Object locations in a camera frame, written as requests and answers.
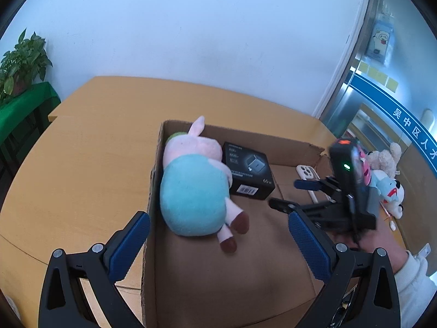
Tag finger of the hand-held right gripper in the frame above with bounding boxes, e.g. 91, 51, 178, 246
294, 177, 338, 192
268, 197, 328, 220

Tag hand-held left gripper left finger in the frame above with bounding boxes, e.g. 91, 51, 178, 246
38, 211, 151, 328

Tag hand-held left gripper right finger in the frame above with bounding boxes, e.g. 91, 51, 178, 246
288, 208, 401, 328

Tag white phone case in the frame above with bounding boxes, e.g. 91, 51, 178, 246
296, 165, 321, 204

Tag large cardboard box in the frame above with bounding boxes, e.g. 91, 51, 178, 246
141, 119, 359, 328

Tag pink pig plush toy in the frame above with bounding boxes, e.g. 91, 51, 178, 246
160, 115, 250, 254

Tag person's right forearm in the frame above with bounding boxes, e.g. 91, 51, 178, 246
392, 250, 437, 328

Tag person's right hand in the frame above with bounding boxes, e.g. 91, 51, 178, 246
333, 225, 408, 274

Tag pink striped plush toy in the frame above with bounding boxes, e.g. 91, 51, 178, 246
357, 147, 373, 187

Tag blue white dog plush toy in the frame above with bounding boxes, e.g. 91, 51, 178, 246
370, 171, 406, 219

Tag black charger box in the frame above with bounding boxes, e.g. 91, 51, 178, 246
221, 141, 276, 201

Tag beige bear plush toy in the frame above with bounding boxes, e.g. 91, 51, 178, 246
367, 142, 403, 178

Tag wooden desk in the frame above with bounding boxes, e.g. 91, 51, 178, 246
0, 76, 345, 328

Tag blue door banner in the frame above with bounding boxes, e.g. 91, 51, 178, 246
345, 73, 437, 171

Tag black metal shelf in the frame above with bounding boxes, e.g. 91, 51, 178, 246
0, 99, 52, 185

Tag cartoon door poster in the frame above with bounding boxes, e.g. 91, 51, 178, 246
366, 20, 397, 65

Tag glass door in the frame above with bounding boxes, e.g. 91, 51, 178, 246
321, 0, 437, 178

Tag green cloth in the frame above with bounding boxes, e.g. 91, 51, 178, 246
0, 82, 61, 144

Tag large potted green plant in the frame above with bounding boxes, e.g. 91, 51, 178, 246
0, 28, 53, 105

